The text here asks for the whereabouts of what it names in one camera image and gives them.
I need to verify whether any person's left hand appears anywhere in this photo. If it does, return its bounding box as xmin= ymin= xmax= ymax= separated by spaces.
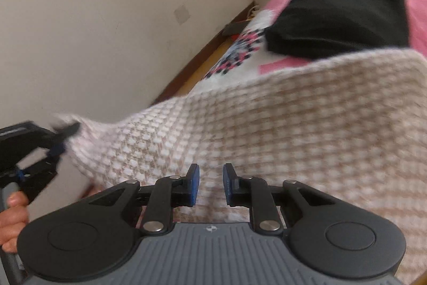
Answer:
xmin=0 ymin=192 xmax=30 ymax=254

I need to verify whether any black folded garment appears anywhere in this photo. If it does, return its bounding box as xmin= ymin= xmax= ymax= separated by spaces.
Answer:
xmin=264 ymin=0 xmax=411 ymax=60

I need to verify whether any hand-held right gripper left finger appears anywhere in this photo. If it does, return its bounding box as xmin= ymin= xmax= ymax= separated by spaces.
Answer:
xmin=85 ymin=163 xmax=200 ymax=236

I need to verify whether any beige houndstooth knit cardigan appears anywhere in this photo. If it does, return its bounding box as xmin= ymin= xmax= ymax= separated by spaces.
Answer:
xmin=55 ymin=48 xmax=427 ymax=285

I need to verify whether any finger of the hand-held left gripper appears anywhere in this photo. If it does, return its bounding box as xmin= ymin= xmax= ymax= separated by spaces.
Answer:
xmin=18 ymin=155 xmax=60 ymax=204
xmin=47 ymin=122 xmax=81 ymax=157

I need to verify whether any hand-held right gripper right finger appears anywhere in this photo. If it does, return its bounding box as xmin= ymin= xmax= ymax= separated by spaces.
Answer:
xmin=222 ymin=163 xmax=336 ymax=236

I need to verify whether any pink floral blanket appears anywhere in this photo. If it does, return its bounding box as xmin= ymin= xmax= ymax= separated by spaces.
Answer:
xmin=192 ymin=0 xmax=427 ymax=95

